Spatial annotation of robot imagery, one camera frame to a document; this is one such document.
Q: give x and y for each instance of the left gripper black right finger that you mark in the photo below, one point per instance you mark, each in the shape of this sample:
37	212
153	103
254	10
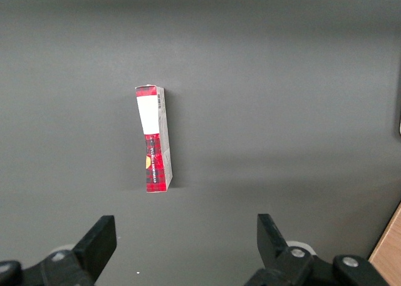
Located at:
272	245

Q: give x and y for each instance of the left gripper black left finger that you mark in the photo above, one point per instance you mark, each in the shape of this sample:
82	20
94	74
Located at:
94	248

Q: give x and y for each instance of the red plaid cardboard box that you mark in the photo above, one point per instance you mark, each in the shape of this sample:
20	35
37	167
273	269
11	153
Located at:
155	142

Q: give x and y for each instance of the dark grey table mat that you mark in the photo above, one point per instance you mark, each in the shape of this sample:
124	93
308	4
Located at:
250	79

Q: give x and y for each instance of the oak wooden drawer cabinet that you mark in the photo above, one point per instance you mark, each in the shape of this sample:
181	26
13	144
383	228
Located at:
388	258

